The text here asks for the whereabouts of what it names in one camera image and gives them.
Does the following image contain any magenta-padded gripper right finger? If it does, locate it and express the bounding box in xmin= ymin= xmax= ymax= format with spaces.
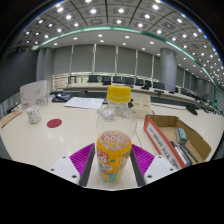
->
xmin=129 ymin=143 xmax=180 ymax=188

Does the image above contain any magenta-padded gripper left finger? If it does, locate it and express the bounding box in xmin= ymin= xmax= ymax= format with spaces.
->
xmin=48 ymin=142 xmax=97 ymax=188

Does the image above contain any yellow-capped clear drink bottle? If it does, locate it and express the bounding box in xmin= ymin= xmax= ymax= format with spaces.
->
xmin=95 ymin=84 xmax=138 ymax=183

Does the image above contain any white marker pen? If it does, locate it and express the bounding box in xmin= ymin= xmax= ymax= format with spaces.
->
xmin=170 ymin=140 xmax=191 ymax=167

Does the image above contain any open brown cardboard box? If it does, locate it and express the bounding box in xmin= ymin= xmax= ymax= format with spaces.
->
xmin=143 ymin=114 xmax=213 ymax=170

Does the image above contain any black marker pen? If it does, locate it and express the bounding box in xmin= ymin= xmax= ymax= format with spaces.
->
xmin=181 ymin=143 xmax=200 ymax=164

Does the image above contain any grey board eraser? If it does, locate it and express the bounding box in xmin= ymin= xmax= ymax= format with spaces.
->
xmin=175 ymin=127 xmax=188 ymax=145

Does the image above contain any flat round red coaster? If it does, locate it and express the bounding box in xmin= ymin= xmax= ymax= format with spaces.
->
xmin=46 ymin=118 xmax=63 ymax=129

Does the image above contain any white patterned cup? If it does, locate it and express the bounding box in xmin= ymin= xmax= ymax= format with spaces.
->
xmin=26 ymin=104 xmax=42 ymax=125

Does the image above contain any small open white box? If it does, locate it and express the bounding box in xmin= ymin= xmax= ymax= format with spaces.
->
xmin=131 ymin=92 xmax=153 ymax=119

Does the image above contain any black desk microphone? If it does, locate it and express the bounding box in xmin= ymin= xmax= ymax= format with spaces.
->
xmin=185 ymin=103 xmax=199 ymax=116

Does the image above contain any white paper sheet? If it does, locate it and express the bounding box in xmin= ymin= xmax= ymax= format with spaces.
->
xmin=63 ymin=96 xmax=105 ymax=110

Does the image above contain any long curved conference desk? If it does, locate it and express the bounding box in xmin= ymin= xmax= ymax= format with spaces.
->
xmin=63 ymin=82 xmax=224 ymax=116

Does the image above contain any large white printed carton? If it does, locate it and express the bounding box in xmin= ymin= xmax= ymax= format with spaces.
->
xmin=19 ymin=79 xmax=50 ymax=110

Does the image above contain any row of black office chairs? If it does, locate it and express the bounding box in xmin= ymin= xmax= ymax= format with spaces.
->
xmin=68 ymin=74 xmax=201 ymax=98

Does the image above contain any group of round ceiling lights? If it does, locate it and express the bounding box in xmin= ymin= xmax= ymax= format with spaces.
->
xmin=24 ymin=0 xmax=224 ymax=84

